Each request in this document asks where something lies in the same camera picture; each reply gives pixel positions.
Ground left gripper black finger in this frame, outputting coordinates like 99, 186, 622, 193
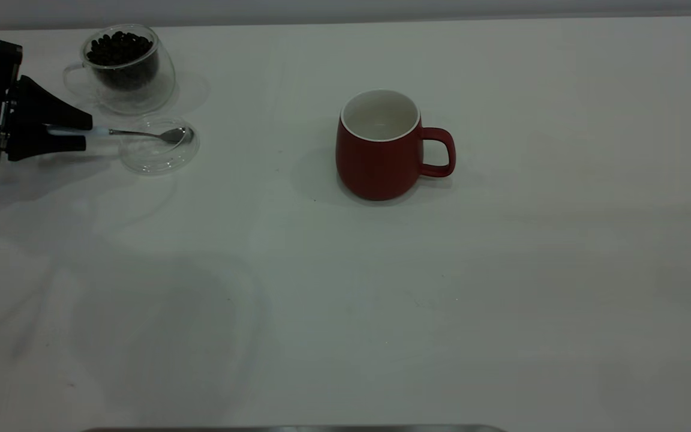
7, 133, 88, 162
10, 75, 94, 131

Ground spoon with pale blue handle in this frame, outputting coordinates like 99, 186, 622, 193
46, 124, 194, 145

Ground red ceramic mug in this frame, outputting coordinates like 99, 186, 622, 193
335, 89, 457, 202

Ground clear glass cup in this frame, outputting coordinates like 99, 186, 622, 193
62, 24, 176, 116

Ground dark coffee beans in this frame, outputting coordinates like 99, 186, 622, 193
86, 31, 155, 91

